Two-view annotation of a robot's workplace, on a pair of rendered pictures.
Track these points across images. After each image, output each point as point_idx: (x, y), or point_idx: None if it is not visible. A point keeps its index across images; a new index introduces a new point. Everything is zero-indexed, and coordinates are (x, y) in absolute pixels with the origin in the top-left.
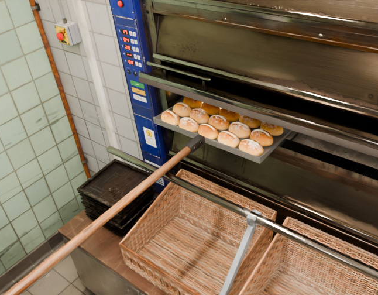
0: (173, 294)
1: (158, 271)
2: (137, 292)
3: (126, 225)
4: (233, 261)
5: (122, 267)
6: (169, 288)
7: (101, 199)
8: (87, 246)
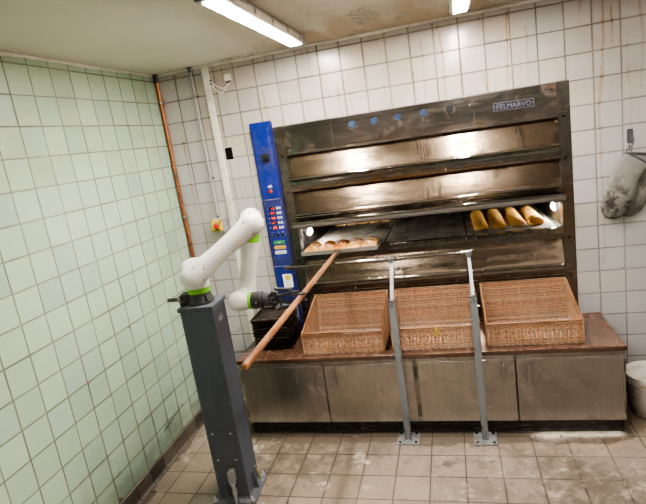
0: (349, 349)
1: (337, 334)
2: (320, 367)
3: (292, 335)
4: (390, 281)
5: (303, 356)
6: (345, 346)
7: (273, 318)
8: (268, 358)
